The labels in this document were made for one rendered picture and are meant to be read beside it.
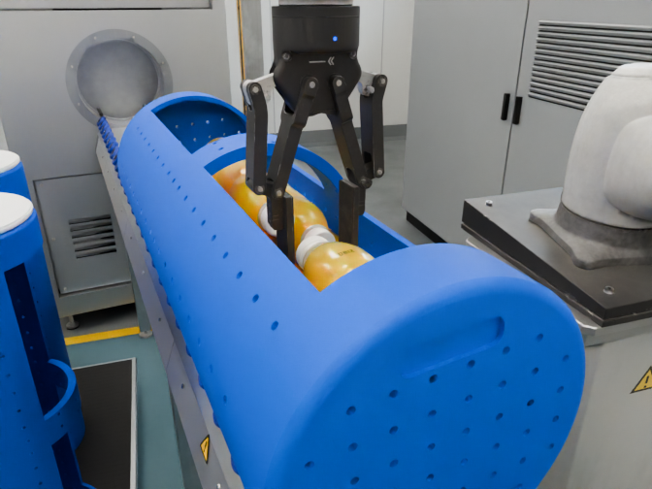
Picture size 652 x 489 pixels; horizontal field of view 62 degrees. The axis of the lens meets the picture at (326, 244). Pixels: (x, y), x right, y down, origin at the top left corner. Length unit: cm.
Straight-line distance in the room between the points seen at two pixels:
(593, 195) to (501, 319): 51
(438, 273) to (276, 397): 13
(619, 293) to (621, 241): 10
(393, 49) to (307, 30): 550
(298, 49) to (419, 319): 24
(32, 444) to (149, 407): 97
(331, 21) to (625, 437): 82
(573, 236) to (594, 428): 30
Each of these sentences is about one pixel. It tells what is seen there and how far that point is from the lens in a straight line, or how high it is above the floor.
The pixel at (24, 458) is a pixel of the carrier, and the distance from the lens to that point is 131.
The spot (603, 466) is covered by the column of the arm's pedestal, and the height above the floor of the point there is 70.
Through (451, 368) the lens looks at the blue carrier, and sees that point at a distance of 38.
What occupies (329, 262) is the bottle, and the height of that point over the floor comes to 119.
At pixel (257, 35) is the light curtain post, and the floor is 130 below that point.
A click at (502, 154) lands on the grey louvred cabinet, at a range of 273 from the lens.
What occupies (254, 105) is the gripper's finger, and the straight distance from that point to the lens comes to 47.
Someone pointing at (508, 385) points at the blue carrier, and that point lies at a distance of 44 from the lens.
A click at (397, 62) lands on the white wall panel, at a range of 599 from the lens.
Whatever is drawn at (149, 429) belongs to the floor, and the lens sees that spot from 213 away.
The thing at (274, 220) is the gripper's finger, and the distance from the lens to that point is 51.
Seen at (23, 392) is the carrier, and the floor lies 71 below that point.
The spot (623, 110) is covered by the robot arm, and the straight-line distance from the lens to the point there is 85.
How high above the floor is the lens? 140
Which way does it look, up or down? 24 degrees down
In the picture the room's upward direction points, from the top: straight up
